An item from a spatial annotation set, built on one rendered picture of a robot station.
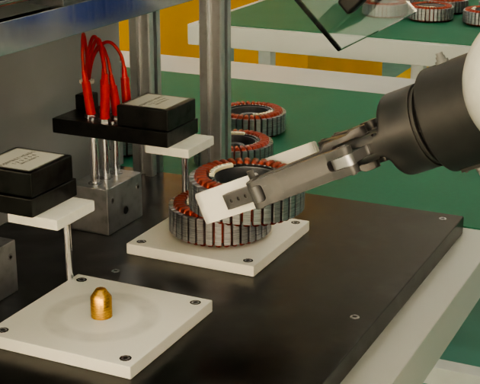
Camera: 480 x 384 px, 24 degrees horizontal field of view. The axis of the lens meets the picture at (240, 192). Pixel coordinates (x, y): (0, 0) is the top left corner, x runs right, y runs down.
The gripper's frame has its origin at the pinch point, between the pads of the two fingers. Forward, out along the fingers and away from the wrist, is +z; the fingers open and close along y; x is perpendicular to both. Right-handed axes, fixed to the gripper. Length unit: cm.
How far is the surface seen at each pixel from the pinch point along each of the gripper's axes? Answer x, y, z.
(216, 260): -6.5, 2.1, 8.7
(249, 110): 5, 60, 35
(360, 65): -2, 388, 178
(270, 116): 3, 56, 29
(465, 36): 1, 152, 33
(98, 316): -5.2, -15.7, 9.9
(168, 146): 6.1, 5.6, 11.6
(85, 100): 14.1, 6.1, 20.0
